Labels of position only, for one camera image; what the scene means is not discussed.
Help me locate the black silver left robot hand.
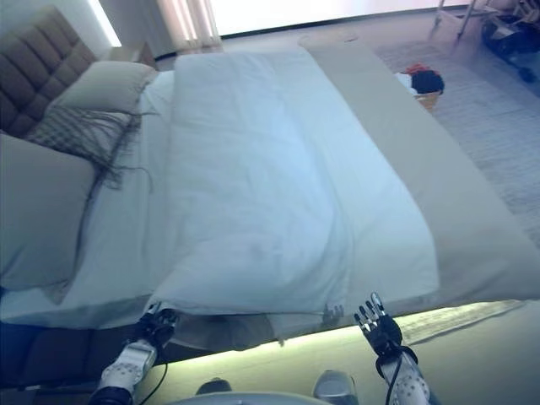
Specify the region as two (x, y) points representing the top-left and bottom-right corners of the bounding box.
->
(135, 300), (180, 348)

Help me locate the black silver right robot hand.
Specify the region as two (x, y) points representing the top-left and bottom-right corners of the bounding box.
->
(353, 291), (404, 360)

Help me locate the white duvet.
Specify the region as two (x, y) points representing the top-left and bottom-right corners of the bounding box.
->
(147, 50), (440, 321)

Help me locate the large beige pillow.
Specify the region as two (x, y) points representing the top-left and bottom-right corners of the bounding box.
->
(0, 133), (98, 305)

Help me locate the grey woven fringed cushion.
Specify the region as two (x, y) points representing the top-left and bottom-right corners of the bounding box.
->
(24, 103), (162, 237)

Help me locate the wicker laundry basket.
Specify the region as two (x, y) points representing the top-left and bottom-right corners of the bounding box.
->
(415, 91), (440, 114)

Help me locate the small beige pillow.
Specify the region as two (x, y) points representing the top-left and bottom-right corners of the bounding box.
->
(50, 61), (159, 115)

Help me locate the light wooden nightstand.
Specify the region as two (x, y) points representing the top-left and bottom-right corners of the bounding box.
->
(110, 40), (157, 71)

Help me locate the sheer striped curtain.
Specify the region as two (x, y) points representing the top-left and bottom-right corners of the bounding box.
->
(155, 0), (223, 43)

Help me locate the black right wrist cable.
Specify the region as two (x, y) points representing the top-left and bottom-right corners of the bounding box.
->
(384, 348), (405, 402)

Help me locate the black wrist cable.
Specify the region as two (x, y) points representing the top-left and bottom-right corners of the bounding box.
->
(130, 358), (170, 400)
(384, 348), (405, 402)

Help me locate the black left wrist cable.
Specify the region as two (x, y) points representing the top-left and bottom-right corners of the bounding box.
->
(130, 358), (170, 400)

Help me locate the metal frame stand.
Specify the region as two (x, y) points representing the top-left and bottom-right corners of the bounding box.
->
(429, 0), (480, 43)

